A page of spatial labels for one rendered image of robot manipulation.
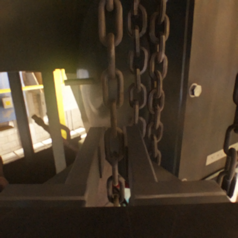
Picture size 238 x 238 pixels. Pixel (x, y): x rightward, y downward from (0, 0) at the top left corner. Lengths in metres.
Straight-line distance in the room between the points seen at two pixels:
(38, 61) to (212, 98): 0.50
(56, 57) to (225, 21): 0.50
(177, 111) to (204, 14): 0.11
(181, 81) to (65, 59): 0.49
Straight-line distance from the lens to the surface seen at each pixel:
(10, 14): 0.60
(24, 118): 0.97
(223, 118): 0.31
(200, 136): 0.27
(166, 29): 0.19
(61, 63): 0.64
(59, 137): 0.67
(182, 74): 0.22
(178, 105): 0.22
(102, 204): 1.01
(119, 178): 0.16
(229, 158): 0.19
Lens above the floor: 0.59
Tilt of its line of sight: 18 degrees up
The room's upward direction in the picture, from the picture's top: 179 degrees clockwise
